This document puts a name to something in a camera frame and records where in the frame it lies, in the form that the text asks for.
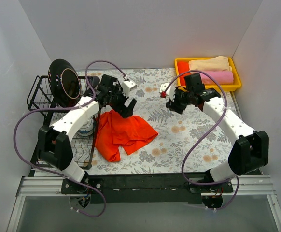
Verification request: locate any aluminium frame rail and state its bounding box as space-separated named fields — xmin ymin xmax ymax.
xmin=17 ymin=175 xmax=276 ymax=196

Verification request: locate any rolled orange t shirt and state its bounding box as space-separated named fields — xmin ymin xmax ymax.
xmin=177 ymin=61 xmax=190 ymax=87

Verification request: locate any black wire dish rack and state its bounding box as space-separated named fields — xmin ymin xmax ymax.
xmin=27 ymin=76 xmax=100 ymax=170

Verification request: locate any purple cable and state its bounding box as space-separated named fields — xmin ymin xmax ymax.
xmin=13 ymin=60 xmax=129 ymax=218
xmin=166 ymin=70 xmax=240 ymax=211

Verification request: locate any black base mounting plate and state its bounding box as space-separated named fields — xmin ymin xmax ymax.
xmin=60 ymin=172 xmax=234 ymax=205

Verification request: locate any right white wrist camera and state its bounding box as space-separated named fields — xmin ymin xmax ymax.
xmin=159 ymin=83 xmax=176 ymax=101

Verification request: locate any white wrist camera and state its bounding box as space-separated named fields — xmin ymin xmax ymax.
xmin=159 ymin=83 xmax=176 ymax=101
xmin=121 ymin=80 xmax=137 ymax=96

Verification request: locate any black round plate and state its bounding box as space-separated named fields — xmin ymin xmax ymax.
xmin=48 ymin=59 xmax=81 ymax=108

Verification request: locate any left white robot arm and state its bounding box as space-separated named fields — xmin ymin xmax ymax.
xmin=37 ymin=75 xmax=137 ymax=193

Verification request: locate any rolled beige t shirt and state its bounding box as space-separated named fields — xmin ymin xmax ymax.
xmin=188 ymin=56 xmax=232 ymax=72

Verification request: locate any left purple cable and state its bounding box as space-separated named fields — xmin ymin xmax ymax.
xmin=13 ymin=60 xmax=129 ymax=218

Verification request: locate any blue white ceramic bowl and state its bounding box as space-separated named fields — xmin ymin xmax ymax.
xmin=77 ymin=118 xmax=94 ymax=136

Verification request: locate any yellow plastic tray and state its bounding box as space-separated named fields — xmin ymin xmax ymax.
xmin=175 ymin=57 xmax=241 ymax=91

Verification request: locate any orange t shirt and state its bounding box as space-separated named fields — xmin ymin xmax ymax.
xmin=95 ymin=110 xmax=158 ymax=162
xmin=177 ymin=61 xmax=190 ymax=87

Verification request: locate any floral table mat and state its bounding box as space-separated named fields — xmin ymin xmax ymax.
xmin=31 ymin=68 xmax=259 ymax=176

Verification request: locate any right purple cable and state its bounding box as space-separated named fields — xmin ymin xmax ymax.
xmin=166 ymin=70 xmax=240 ymax=211

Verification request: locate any rolled pink t shirt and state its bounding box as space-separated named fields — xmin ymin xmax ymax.
xmin=200 ymin=71 xmax=234 ymax=85

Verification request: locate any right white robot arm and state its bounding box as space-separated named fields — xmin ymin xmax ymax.
xmin=159 ymin=71 xmax=269 ymax=192

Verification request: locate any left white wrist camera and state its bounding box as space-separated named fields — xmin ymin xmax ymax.
xmin=121 ymin=80 xmax=137 ymax=96

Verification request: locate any purple rimmed mug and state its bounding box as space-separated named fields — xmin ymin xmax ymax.
xmin=86 ymin=76 xmax=100 ymax=90

